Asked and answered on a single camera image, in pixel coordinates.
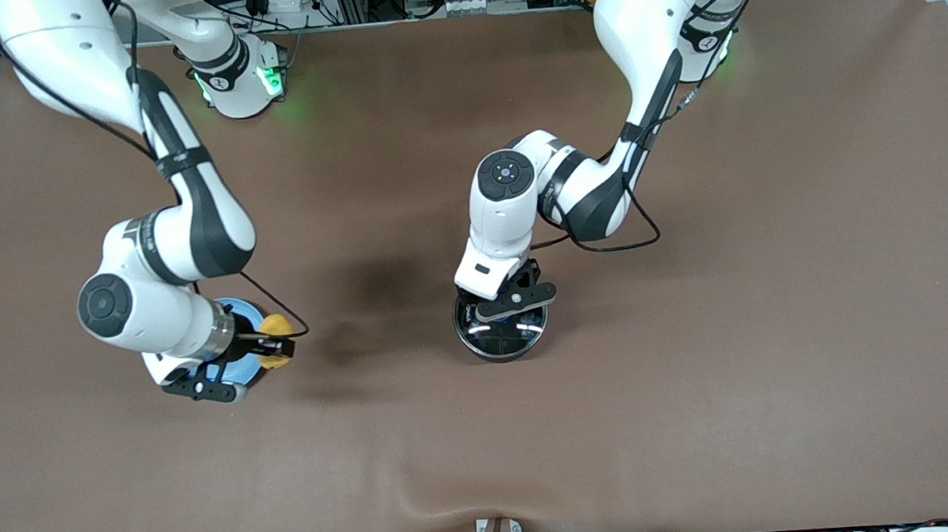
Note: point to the yellow potato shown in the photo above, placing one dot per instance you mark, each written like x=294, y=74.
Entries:
x=276, y=323

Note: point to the blue round plate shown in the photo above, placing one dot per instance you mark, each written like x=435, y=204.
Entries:
x=243, y=311

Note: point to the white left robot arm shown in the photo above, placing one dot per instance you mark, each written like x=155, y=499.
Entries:
x=640, y=12

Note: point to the glass lid blue knob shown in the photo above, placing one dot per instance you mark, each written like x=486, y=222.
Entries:
x=512, y=338

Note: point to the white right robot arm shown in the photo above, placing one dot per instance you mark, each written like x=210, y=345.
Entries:
x=66, y=44

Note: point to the brown table mat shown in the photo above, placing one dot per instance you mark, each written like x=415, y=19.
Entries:
x=486, y=432

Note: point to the white power strip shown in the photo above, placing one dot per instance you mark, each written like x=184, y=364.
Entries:
x=280, y=0

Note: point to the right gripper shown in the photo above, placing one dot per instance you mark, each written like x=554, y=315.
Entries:
x=246, y=342

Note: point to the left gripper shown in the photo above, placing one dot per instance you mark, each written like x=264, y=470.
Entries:
x=463, y=294

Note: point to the white connector block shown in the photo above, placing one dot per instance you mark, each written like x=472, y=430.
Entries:
x=468, y=3

